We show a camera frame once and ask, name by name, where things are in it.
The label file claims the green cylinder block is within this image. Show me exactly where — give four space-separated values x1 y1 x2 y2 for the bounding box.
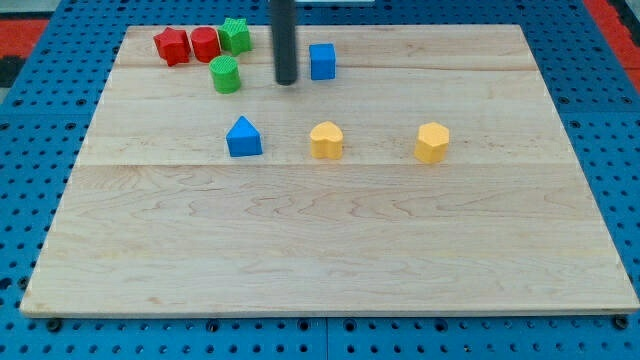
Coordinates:
209 55 241 94

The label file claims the blue triangle block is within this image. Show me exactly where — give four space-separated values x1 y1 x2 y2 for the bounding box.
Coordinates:
226 116 263 157

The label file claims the red cylinder block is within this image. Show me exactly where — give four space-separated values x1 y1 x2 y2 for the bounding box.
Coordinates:
190 26 221 63

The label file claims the blue cube block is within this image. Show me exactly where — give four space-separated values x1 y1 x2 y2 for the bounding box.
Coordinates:
309 43 336 81

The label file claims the green star block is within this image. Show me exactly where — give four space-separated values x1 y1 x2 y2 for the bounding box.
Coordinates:
218 18 252 56

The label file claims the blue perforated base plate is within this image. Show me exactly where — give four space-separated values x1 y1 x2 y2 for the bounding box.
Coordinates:
1 1 639 359

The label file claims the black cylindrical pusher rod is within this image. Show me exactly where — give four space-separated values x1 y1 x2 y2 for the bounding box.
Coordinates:
269 0 298 86

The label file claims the light wooden board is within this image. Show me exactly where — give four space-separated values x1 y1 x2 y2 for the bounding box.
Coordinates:
20 25 639 318

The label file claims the yellow hexagon block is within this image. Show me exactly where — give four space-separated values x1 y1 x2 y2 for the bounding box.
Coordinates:
414 122 450 164

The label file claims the yellow heart block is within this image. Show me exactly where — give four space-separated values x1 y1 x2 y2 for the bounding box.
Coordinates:
309 121 344 160

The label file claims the red star block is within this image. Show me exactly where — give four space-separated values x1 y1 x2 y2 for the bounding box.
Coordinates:
153 27 191 67

